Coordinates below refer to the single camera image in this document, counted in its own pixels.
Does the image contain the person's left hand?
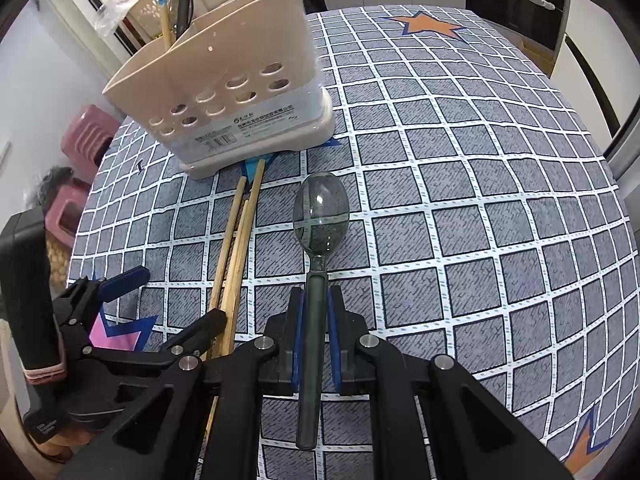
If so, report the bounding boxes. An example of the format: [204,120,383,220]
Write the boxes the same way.
[31,426,93,463]

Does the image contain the pink rubber band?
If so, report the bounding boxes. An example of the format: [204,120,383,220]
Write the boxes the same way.
[24,364,68,386]

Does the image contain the grey checked tablecloth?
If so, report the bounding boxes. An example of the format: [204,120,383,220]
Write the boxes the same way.
[67,7,639,480]

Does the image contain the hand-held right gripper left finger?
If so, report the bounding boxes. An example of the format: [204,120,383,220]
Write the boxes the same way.
[59,287,306,480]

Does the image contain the crumpled clear plastic bag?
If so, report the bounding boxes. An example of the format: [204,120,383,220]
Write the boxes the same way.
[92,0,136,39]

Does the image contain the white refrigerator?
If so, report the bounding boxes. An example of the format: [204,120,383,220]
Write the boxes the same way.
[550,0,640,133]

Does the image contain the tall pink plastic stool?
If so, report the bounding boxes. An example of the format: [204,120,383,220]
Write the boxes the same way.
[61,105,121,186]

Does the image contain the short pink plastic stool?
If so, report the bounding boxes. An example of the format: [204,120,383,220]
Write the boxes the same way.
[44,185,91,249]

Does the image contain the black built-in oven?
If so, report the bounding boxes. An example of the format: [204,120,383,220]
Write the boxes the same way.
[462,0,574,64]

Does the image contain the beige plastic utensil holder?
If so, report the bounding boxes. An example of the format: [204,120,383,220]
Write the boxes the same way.
[102,0,335,181]

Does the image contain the yellow lumpy sack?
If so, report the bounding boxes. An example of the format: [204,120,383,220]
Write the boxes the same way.
[45,242,72,287]

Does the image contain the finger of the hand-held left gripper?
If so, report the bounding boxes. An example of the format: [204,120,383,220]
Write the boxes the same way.
[95,266,152,305]
[159,307,229,362]

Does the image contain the grey translucent spoon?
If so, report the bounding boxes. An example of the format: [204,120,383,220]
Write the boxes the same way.
[291,171,349,451]
[171,0,194,43]

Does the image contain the blue dotted wooden chopstick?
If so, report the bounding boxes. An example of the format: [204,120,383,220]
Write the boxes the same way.
[154,0,174,52]

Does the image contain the dark bag on stool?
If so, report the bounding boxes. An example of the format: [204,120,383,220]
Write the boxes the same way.
[34,166,76,208]

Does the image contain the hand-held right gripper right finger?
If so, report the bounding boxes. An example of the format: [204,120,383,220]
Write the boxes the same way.
[327,286,574,480]

